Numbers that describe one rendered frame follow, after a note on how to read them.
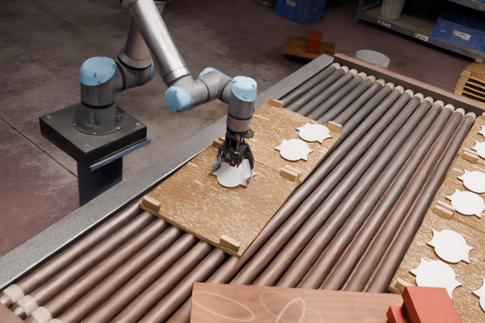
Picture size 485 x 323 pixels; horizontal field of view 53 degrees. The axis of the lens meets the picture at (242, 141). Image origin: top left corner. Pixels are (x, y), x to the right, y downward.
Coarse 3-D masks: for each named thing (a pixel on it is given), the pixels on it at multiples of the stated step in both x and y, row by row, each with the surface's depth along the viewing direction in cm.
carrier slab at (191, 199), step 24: (192, 168) 159; (264, 168) 165; (168, 192) 148; (192, 192) 149; (216, 192) 151; (240, 192) 152; (264, 192) 154; (288, 192) 156; (168, 216) 139; (192, 216) 140; (216, 216) 142; (240, 216) 143; (264, 216) 144; (216, 240) 134; (240, 240) 135
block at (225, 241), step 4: (224, 236) 131; (228, 236) 132; (220, 240) 132; (224, 240) 131; (228, 240) 130; (232, 240) 131; (224, 244) 131; (228, 244) 131; (232, 244) 130; (236, 244) 130; (232, 248) 130; (236, 248) 130
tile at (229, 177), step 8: (224, 168) 160; (232, 168) 160; (240, 168) 161; (216, 176) 157; (224, 176) 156; (232, 176) 157; (240, 176) 157; (224, 184) 153; (232, 184) 153; (240, 184) 154
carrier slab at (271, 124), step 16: (256, 112) 195; (272, 112) 197; (288, 112) 199; (256, 128) 185; (272, 128) 187; (288, 128) 188; (256, 144) 176; (272, 144) 178; (256, 160) 168; (272, 160) 169; (320, 160) 175; (304, 176) 164
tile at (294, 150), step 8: (288, 144) 177; (296, 144) 178; (304, 144) 178; (280, 152) 172; (288, 152) 173; (296, 152) 173; (304, 152) 174; (312, 152) 176; (288, 160) 169; (296, 160) 170; (304, 160) 171
